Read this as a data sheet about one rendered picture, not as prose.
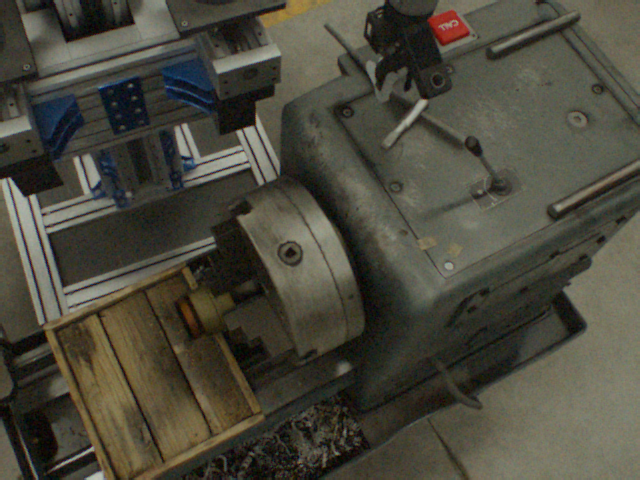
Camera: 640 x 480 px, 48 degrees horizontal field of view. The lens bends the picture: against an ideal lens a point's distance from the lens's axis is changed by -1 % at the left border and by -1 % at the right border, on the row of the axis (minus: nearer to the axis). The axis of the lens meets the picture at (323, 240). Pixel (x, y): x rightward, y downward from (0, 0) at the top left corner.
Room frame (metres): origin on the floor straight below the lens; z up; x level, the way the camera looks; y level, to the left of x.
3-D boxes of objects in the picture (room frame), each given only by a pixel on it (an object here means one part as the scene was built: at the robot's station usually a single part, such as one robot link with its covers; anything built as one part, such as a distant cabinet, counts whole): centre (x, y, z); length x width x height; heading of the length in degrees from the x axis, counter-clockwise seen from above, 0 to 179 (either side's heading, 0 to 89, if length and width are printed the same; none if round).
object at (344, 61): (0.82, -0.03, 1.24); 0.09 x 0.08 x 0.03; 127
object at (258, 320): (0.36, 0.07, 1.09); 0.12 x 0.11 x 0.05; 37
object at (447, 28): (0.93, -0.16, 1.26); 0.06 x 0.06 x 0.02; 37
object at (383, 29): (0.76, -0.06, 1.43); 0.09 x 0.08 x 0.12; 37
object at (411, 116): (0.70, -0.10, 1.27); 0.12 x 0.02 x 0.02; 150
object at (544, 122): (0.73, -0.25, 1.06); 0.59 x 0.48 x 0.39; 127
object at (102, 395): (0.31, 0.28, 0.89); 0.36 x 0.30 x 0.04; 37
